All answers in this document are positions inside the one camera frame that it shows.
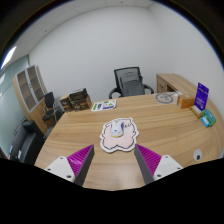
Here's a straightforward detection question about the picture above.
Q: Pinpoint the white green sticker sheet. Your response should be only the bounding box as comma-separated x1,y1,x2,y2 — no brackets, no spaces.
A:
90,98,118,112

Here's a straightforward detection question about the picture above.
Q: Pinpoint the wooden side desk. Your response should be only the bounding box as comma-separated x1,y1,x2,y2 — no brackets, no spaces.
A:
155,73,198,96

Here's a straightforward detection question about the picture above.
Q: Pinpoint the purple standing box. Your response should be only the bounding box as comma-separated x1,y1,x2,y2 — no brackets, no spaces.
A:
194,82,210,111

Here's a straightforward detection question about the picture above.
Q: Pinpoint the black mesh office chair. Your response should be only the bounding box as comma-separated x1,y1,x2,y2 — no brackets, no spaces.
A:
108,66,155,99

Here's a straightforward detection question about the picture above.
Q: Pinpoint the black armchair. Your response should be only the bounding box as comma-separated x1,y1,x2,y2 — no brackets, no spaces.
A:
9,120,44,166

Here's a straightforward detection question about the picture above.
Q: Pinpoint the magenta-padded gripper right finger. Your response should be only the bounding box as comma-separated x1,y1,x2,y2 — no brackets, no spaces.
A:
134,143,184,185

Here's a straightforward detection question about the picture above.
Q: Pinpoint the wooden shelf unit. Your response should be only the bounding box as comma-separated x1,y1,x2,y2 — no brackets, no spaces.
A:
13,64,49,134

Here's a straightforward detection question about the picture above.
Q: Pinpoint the small light blue box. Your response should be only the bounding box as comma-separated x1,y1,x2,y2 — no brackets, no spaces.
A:
200,115,211,128

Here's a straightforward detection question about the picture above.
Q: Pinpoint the white round cable grommet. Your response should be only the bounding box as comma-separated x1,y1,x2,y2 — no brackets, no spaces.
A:
193,148,203,162

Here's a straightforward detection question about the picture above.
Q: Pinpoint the small black swivel chair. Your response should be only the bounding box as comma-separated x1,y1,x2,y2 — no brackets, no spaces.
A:
42,91,66,123

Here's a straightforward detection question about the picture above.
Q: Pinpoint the black cardboard box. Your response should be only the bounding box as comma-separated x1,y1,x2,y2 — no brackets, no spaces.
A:
68,87,89,102

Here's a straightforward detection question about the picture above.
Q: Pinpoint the white blue yellow computer mouse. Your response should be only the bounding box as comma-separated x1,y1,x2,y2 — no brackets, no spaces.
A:
109,118,125,139

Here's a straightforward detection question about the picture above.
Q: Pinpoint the green flat box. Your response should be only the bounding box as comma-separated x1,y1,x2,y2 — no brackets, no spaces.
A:
202,108,217,127

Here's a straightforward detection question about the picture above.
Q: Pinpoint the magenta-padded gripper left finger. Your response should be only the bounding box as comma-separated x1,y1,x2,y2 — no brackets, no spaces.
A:
44,144,96,187

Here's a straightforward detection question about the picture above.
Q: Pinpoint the ceiling light panel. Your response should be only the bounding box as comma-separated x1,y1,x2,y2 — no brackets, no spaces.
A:
0,45,18,70

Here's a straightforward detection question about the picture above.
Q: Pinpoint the tan flat box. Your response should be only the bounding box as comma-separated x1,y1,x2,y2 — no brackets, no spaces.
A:
189,104,204,119

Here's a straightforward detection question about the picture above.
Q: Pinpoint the small dark brown box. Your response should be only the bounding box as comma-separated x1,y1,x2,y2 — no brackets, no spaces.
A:
59,94,74,113

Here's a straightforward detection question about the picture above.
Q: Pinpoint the dark brown cardboard box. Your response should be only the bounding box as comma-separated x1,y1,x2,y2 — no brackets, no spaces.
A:
71,94,93,112

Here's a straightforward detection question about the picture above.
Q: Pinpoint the grey round-print mat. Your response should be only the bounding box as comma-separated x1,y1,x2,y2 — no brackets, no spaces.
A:
154,92,178,105

